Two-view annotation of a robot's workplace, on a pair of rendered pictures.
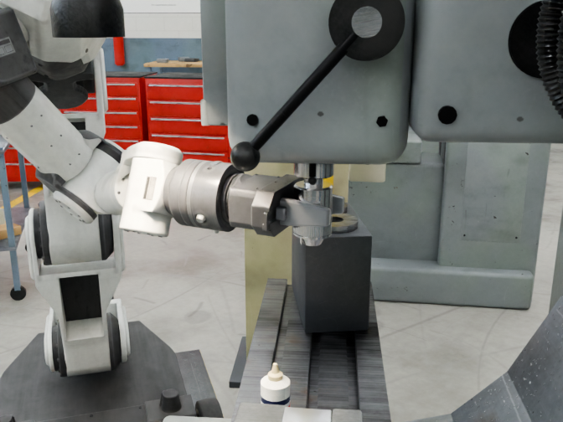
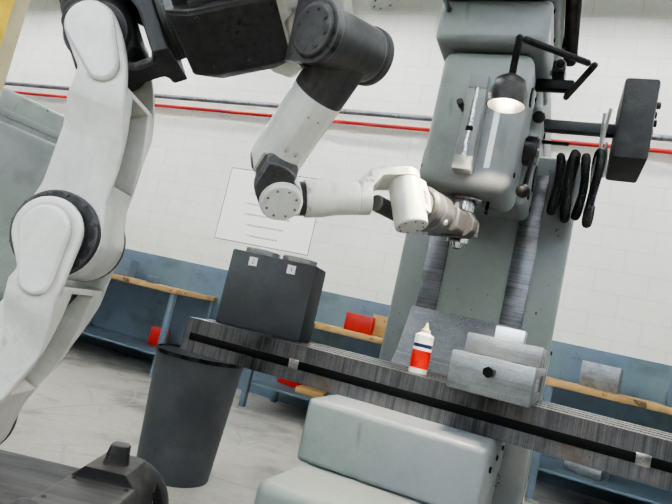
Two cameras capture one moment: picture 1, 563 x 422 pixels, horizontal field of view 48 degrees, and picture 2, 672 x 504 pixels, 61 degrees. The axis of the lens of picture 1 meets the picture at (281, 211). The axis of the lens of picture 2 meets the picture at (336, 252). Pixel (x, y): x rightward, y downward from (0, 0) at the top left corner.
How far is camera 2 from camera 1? 148 cm
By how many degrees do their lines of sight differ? 75
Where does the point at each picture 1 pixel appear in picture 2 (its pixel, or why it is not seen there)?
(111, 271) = (99, 295)
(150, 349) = not seen: outside the picture
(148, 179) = (424, 191)
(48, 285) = (61, 303)
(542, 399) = (441, 348)
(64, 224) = (111, 225)
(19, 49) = not seen: hidden behind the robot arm
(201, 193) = (450, 207)
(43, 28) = not seen: hidden behind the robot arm
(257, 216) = (475, 225)
